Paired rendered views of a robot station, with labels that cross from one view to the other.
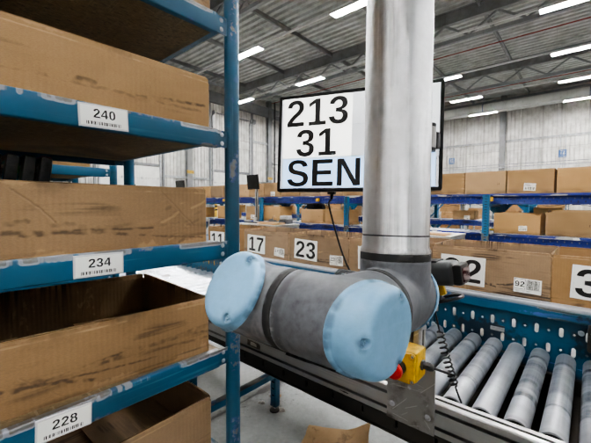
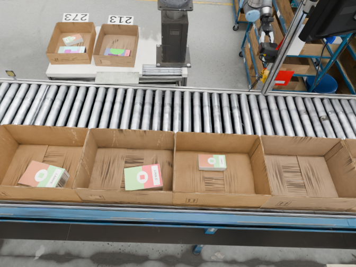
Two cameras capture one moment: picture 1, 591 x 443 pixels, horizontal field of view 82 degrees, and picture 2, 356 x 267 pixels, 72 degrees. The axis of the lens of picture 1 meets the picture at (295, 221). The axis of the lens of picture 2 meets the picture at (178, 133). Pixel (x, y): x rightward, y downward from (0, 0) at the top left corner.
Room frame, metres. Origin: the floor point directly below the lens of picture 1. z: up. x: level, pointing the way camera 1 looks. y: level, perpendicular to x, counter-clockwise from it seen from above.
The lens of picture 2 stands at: (1.32, -1.58, 1.96)
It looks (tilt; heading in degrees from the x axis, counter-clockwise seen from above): 56 degrees down; 136
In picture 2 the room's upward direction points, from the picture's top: 5 degrees clockwise
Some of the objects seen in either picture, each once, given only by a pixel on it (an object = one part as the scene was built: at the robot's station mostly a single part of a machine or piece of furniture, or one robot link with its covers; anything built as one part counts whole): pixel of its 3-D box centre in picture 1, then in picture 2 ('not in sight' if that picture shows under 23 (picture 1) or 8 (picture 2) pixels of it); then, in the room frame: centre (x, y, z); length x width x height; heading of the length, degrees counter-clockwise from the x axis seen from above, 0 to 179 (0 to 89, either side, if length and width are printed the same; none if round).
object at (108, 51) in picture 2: not in sight; (116, 55); (-0.08, -0.92, 0.78); 0.19 x 0.14 x 0.02; 46
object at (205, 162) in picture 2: not in sight; (211, 162); (1.04, -1.06, 0.90); 0.13 x 0.07 x 0.04; 50
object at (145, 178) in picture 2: not in sight; (143, 180); (0.91, -1.37, 0.92); 0.16 x 0.11 x 0.07; 60
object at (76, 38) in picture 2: not in sight; (73, 40); (-0.44, -1.09, 0.77); 0.13 x 0.07 x 0.04; 84
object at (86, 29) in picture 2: not in sight; (73, 42); (-0.38, -1.11, 0.80); 0.38 x 0.28 x 0.10; 144
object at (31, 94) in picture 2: not in sight; (21, 113); (-0.01, -1.66, 0.72); 0.52 x 0.05 x 0.05; 139
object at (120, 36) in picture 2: not in sight; (117, 44); (-0.16, -0.86, 0.80); 0.38 x 0.28 x 0.10; 140
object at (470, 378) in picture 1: (477, 369); (257, 124); (0.98, -0.54, 0.72); 0.52 x 0.05 x 0.05; 139
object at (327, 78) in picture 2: not in sight; (314, 91); (0.92, 0.77, 0.15); 0.31 x 0.31 x 0.29
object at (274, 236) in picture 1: (281, 243); not in sight; (2.13, 0.09, 0.96); 0.39 x 0.29 x 0.17; 49
